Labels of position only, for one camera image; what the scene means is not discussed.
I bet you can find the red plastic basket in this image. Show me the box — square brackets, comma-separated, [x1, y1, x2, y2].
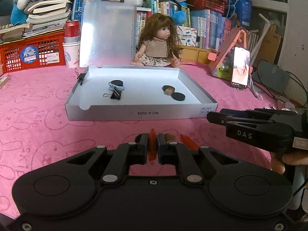
[1, 30, 65, 73]

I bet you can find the black oval stone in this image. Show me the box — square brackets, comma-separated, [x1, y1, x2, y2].
[111, 80, 124, 87]

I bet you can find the brown walnut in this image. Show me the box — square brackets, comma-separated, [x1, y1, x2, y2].
[164, 133, 175, 143]

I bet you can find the grey cardboard box tray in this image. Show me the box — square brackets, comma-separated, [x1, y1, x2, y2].
[65, 66, 218, 121]

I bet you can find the blue plush toy left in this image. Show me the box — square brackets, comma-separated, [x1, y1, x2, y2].
[10, 0, 28, 26]

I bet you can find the person right hand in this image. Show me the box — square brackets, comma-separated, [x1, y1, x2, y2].
[270, 151, 308, 174]

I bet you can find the black round puck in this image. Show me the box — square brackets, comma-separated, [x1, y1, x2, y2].
[171, 92, 185, 101]

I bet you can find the smartphone on stand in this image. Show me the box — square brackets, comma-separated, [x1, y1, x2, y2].
[231, 47, 250, 89]

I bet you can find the red soda can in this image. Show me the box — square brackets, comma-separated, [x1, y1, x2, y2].
[64, 20, 81, 43]

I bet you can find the small blue hair clip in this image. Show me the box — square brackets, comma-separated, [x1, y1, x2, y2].
[109, 82, 125, 91]

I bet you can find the red basket on shelf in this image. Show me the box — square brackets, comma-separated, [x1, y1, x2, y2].
[186, 0, 227, 15]

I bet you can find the white paper cup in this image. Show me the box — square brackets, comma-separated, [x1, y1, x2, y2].
[63, 42, 80, 68]

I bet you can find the book at left edge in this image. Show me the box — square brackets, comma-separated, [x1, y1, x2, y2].
[0, 76, 10, 88]

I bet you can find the translucent clipboard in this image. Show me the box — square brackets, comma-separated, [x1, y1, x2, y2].
[79, 0, 136, 67]

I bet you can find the brown nut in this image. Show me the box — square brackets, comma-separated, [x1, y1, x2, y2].
[164, 87, 174, 95]

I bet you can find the binder clip on box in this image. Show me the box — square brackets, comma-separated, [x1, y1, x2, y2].
[74, 68, 86, 85]

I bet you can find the row of shelf books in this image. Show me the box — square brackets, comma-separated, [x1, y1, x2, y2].
[72, 0, 259, 53]

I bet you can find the stack of books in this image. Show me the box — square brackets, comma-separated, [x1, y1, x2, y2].
[1, 0, 74, 43]

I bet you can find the brown haired doll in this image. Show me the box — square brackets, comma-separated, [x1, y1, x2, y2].
[131, 13, 181, 68]

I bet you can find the large black binder clip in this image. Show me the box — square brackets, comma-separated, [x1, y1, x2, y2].
[103, 89, 122, 100]

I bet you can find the pink house phone stand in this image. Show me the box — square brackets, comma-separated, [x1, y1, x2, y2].
[208, 27, 247, 81]

